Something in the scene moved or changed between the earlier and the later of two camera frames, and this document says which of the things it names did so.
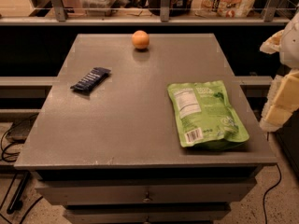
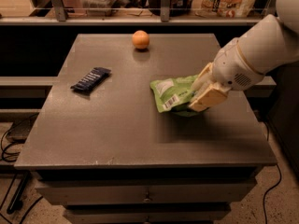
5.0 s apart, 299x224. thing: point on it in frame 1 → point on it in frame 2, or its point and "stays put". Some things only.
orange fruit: (140, 39) stays put
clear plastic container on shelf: (99, 1) stays put
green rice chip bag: (205, 118) → (174, 94)
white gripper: (291, 49) → (233, 65)
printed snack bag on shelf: (224, 1) stays put
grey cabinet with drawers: (113, 154) stays put
